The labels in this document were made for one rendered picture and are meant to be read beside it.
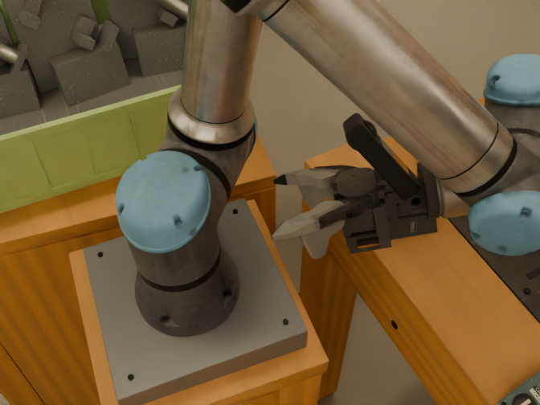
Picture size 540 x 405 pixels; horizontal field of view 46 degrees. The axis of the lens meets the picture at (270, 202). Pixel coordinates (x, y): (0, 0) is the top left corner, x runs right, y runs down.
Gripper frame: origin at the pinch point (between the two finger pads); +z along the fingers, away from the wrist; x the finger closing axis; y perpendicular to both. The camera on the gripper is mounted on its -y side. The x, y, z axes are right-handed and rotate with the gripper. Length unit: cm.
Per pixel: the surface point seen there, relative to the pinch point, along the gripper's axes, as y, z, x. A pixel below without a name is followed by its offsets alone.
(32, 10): -23, 41, 48
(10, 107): -7, 50, 45
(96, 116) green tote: -5.8, 29.3, 31.1
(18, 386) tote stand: 57, 74, 41
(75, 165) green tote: 2.8, 36.8, 33.1
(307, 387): 33.8, 1.4, 2.9
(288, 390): 32.3, 4.1, 1.2
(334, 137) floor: 55, -9, 151
